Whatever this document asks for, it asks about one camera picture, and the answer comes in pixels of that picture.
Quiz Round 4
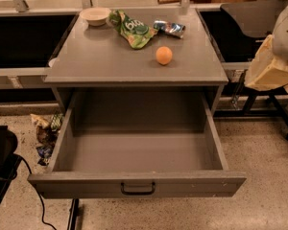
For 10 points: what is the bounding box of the green chip bag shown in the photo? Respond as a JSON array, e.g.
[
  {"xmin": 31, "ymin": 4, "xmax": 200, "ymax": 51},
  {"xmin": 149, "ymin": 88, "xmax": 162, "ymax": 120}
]
[{"xmin": 108, "ymin": 10, "xmax": 157, "ymax": 50}]

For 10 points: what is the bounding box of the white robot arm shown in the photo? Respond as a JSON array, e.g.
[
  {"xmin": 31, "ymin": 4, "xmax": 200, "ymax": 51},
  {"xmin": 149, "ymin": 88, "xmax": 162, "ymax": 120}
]
[{"xmin": 244, "ymin": 6, "xmax": 288, "ymax": 91}]

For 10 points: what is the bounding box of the black base with cable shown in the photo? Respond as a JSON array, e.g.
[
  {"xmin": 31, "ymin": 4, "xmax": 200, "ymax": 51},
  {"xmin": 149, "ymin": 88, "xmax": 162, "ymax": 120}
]
[{"xmin": 0, "ymin": 125, "xmax": 57, "ymax": 230}]

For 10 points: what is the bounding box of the grey open top drawer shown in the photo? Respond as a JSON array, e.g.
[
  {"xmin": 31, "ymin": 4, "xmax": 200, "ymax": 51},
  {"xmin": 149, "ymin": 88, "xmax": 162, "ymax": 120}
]
[{"xmin": 29, "ymin": 90, "xmax": 246, "ymax": 198}]

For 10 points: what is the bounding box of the grey cabinet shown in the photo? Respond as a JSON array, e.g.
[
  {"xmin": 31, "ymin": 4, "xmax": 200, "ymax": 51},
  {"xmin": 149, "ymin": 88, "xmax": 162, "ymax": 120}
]
[{"xmin": 43, "ymin": 7, "xmax": 229, "ymax": 115}]

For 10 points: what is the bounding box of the blue crumpled snack wrapper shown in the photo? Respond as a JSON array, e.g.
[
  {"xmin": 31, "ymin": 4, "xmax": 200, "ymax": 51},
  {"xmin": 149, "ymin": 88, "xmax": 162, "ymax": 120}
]
[{"xmin": 154, "ymin": 20, "xmax": 185, "ymax": 38}]

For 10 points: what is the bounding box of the white paper bowl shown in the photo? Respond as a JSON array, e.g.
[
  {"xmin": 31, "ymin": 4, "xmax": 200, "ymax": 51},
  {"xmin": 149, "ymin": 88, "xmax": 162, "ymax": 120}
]
[{"xmin": 80, "ymin": 7, "xmax": 110, "ymax": 26}]

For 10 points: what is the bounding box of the black drawer handle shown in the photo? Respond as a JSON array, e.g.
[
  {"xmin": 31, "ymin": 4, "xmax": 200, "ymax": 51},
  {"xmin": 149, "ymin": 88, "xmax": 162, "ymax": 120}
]
[{"xmin": 120, "ymin": 182, "xmax": 156, "ymax": 196}]

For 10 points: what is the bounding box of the wooden stick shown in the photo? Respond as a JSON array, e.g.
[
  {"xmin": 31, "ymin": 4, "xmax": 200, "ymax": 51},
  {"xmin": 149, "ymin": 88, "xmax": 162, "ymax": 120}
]
[{"xmin": 157, "ymin": 0, "xmax": 180, "ymax": 4}]

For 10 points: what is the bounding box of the pile of snack wrappers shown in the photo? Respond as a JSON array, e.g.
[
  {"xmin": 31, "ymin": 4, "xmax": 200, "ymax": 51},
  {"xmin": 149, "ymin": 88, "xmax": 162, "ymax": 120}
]
[{"xmin": 31, "ymin": 113, "xmax": 64, "ymax": 166}]

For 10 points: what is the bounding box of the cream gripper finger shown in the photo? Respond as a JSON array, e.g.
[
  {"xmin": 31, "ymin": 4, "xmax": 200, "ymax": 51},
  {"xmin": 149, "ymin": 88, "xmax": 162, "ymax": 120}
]
[{"xmin": 244, "ymin": 35, "xmax": 288, "ymax": 91}]

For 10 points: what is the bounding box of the orange fruit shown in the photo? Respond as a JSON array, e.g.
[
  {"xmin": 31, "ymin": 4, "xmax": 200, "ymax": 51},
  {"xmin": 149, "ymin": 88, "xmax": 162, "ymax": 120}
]
[{"xmin": 156, "ymin": 46, "xmax": 173, "ymax": 65}]

